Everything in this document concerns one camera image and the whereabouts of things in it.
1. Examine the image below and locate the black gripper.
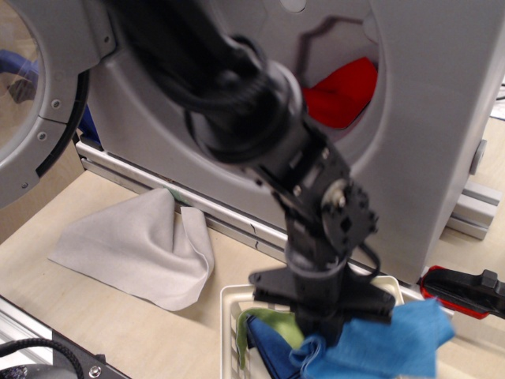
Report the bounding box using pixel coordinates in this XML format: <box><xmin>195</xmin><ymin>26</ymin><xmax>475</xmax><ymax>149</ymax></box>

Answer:
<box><xmin>249</xmin><ymin>246</ymin><xmax>395</xmax><ymax>346</ymax></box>

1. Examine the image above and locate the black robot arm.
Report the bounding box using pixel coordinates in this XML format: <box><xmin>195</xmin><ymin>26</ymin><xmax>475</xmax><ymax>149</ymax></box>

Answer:
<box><xmin>106</xmin><ymin>1</ymin><xmax>395</xmax><ymax>343</ymax></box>

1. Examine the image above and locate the white plastic laundry basket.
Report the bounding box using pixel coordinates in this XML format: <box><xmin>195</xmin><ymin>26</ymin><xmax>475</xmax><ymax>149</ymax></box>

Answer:
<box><xmin>220</xmin><ymin>276</ymin><xmax>423</xmax><ymax>378</ymax></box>

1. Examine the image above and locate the grey toy washing machine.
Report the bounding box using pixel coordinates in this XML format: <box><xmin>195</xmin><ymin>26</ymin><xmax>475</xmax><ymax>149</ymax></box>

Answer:
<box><xmin>89</xmin><ymin>1</ymin><xmax>504</xmax><ymax>283</ymax></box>

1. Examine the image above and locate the round washing machine door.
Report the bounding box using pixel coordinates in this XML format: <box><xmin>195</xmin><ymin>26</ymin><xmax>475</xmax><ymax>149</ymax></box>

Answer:
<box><xmin>1</xmin><ymin>1</ymin><xmax>99</xmax><ymax>207</ymax></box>

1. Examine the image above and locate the green and blue cloth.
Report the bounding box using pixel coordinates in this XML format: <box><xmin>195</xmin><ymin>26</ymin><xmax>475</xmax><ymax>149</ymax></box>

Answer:
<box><xmin>235</xmin><ymin>308</ymin><xmax>305</xmax><ymax>378</ymax></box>

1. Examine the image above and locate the red and black clamp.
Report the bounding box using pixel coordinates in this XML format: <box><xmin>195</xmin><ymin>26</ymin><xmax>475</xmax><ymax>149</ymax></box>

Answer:
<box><xmin>419</xmin><ymin>266</ymin><xmax>504</xmax><ymax>320</ymax></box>

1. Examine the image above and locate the grey cloth on table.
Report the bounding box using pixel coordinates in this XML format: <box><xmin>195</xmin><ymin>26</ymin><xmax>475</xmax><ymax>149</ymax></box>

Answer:
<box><xmin>49</xmin><ymin>191</ymin><xmax>215</xmax><ymax>311</ymax></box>

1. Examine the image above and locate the red cloth in drum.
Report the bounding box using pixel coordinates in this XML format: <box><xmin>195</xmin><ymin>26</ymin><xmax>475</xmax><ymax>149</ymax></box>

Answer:
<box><xmin>302</xmin><ymin>57</ymin><xmax>378</xmax><ymax>129</ymax></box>

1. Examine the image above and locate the blue object behind door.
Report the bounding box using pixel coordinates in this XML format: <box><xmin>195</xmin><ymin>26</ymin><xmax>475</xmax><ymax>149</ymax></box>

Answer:
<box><xmin>0</xmin><ymin>49</ymin><xmax>40</xmax><ymax>104</ymax></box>

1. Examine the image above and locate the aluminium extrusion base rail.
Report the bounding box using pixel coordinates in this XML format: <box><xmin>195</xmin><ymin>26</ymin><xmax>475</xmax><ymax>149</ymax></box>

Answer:
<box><xmin>75</xmin><ymin>141</ymin><xmax>455</xmax><ymax>337</ymax></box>

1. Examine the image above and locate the black bracket with cable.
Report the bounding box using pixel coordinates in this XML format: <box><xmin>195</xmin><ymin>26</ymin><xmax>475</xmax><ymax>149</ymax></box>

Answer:
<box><xmin>1</xmin><ymin>330</ymin><xmax>128</xmax><ymax>378</ymax></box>

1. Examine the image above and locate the aluminium frame rail front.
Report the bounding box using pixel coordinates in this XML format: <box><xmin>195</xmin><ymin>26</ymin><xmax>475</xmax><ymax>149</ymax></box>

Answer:
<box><xmin>1</xmin><ymin>297</ymin><xmax>53</xmax><ymax>370</ymax></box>

